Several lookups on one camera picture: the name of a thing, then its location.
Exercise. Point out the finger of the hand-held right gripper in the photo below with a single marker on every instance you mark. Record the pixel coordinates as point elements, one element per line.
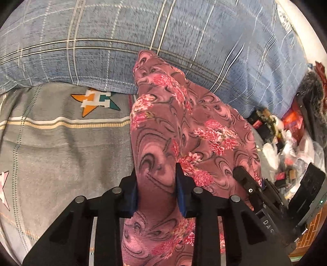
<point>246,184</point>
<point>276,194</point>

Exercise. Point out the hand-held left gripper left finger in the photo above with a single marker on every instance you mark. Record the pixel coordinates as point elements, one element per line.
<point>134,197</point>

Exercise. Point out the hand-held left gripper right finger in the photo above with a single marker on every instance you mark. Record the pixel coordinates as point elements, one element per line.
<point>180,194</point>

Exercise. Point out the pink floral garment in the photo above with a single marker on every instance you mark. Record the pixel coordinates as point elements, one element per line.
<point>178,138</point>

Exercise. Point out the white plastic bag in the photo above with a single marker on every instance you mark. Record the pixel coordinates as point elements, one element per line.
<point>304,151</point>

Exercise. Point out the black box with red label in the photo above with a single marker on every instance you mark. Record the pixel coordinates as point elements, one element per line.
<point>259,122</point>

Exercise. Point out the red packet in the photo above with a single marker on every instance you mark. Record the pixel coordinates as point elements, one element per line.
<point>293,120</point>

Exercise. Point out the dark fur item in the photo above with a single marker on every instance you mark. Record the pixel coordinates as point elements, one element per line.
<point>313,94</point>

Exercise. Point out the dark red cloth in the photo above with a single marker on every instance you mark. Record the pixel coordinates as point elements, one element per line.
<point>321,73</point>

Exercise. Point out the blue plaid quilt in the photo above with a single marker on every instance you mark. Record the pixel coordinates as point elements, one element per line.
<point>127,38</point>

